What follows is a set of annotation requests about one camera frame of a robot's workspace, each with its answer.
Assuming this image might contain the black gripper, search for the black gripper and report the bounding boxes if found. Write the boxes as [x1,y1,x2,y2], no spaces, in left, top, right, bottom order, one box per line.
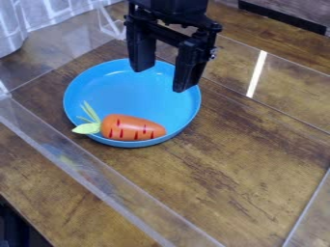
[126,0,222,93]

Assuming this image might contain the orange toy carrot green leaves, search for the orange toy carrot green leaves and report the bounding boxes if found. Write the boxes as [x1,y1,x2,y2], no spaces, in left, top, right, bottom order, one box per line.
[73,102,166,141]

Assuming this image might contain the round blue plastic tray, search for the round blue plastic tray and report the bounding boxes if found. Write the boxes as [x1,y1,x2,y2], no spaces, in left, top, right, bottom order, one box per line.
[63,59,202,148]

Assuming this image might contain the white patterned curtain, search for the white patterned curtain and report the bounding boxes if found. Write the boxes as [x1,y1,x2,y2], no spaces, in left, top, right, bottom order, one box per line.
[0,0,123,58]

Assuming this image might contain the clear acrylic front barrier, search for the clear acrylic front barrier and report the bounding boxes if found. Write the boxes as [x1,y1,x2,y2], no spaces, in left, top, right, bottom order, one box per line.
[0,81,225,247]

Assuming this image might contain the clear acrylic corner bracket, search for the clear acrylic corner bracket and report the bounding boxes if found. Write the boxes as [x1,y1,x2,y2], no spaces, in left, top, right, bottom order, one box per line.
[97,6,127,41]

